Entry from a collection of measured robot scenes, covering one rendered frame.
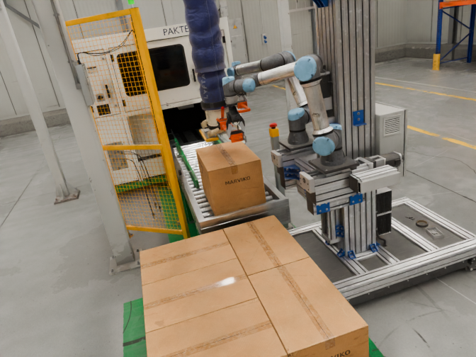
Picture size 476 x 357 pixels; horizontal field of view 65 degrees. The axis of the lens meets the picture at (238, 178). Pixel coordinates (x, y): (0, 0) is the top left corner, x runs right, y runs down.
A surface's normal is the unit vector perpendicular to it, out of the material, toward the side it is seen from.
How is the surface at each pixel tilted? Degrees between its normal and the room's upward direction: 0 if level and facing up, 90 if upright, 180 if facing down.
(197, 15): 79
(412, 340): 0
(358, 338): 90
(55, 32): 90
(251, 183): 90
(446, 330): 0
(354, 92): 90
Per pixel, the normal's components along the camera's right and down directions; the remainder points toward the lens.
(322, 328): -0.15, -0.91
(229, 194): 0.25, 0.34
